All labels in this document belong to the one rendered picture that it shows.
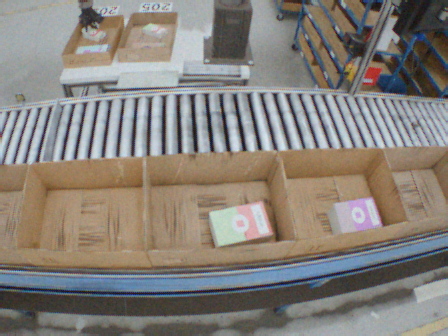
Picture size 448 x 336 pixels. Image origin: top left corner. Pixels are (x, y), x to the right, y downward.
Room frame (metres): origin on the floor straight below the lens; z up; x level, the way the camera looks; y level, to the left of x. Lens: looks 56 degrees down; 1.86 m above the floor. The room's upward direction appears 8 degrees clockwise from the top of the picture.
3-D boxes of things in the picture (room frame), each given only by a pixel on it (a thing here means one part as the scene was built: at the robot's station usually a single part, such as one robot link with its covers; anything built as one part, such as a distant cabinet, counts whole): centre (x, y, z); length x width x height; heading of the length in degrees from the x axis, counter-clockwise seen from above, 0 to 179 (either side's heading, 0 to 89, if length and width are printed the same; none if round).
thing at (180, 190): (0.45, 0.01, 0.96); 0.39 x 0.29 x 0.17; 103
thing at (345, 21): (2.05, -0.82, 0.79); 0.40 x 0.30 x 0.10; 14
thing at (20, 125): (0.68, 0.99, 0.72); 0.52 x 0.05 x 0.05; 13
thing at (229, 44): (1.49, 0.07, 0.91); 0.26 x 0.26 x 0.33; 10
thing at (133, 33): (1.51, 0.51, 0.80); 0.38 x 0.28 x 0.10; 7
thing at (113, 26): (1.44, 0.82, 0.80); 0.38 x 0.28 x 0.10; 9
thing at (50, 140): (0.74, 0.77, 0.76); 0.46 x 0.01 x 0.09; 13
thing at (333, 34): (2.05, -0.83, 0.59); 0.40 x 0.30 x 0.10; 11
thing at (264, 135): (0.95, -0.15, 0.72); 0.52 x 0.05 x 0.05; 13
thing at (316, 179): (0.53, -0.37, 0.96); 0.39 x 0.29 x 0.17; 103
